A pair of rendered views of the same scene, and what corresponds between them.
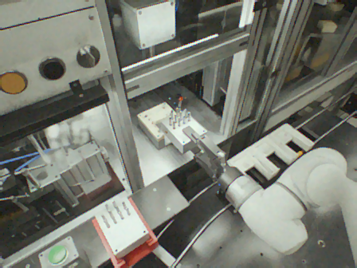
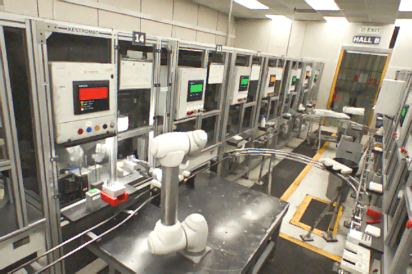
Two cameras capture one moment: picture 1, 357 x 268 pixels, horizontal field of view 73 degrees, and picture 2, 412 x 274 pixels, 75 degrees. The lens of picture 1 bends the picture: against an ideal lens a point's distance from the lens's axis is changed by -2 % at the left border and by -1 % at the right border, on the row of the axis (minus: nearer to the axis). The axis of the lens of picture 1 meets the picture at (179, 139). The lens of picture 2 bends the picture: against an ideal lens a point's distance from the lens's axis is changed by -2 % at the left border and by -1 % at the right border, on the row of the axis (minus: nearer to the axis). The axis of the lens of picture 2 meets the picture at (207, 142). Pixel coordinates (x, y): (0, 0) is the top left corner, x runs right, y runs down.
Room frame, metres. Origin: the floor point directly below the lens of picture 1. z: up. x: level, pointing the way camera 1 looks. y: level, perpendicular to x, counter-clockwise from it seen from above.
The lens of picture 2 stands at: (-1.52, 0.27, 1.96)
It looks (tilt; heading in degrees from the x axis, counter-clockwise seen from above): 19 degrees down; 336
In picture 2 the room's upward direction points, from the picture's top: 6 degrees clockwise
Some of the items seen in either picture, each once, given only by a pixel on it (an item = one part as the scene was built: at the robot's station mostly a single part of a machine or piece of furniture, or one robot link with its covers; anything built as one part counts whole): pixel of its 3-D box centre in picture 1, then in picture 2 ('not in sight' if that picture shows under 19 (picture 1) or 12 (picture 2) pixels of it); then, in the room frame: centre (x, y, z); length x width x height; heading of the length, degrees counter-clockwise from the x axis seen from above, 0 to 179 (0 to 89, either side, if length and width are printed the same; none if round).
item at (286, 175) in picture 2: not in sight; (305, 154); (2.83, -4.13, 0.01); 5.85 x 0.59 x 0.01; 125
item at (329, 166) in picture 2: not in sight; (333, 166); (0.55, -2.32, 0.84); 0.37 x 0.14 x 0.10; 3
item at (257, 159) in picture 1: (268, 159); (171, 180); (0.57, -0.36, 0.84); 0.36 x 0.14 x 0.10; 125
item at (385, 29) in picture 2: not in sight; (367, 35); (4.64, -7.29, 2.96); 1.23 x 0.08 x 0.68; 35
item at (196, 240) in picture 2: not in sight; (194, 231); (-0.16, -0.32, 0.85); 0.18 x 0.16 x 0.22; 99
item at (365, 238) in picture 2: not in sight; (360, 236); (-0.58, -1.32, 0.92); 0.13 x 0.10 x 0.09; 35
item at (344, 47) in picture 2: not in sight; (355, 91); (4.58, -7.33, 1.31); 1.36 x 0.10 x 2.62; 35
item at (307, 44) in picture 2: not in sight; (278, 69); (6.69, -5.84, 1.65); 3.78 x 0.08 x 3.30; 35
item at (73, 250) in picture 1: (65, 258); (93, 199); (0.17, 0.29, 0.97); 0.08 x 0.08 x 0.12; 35
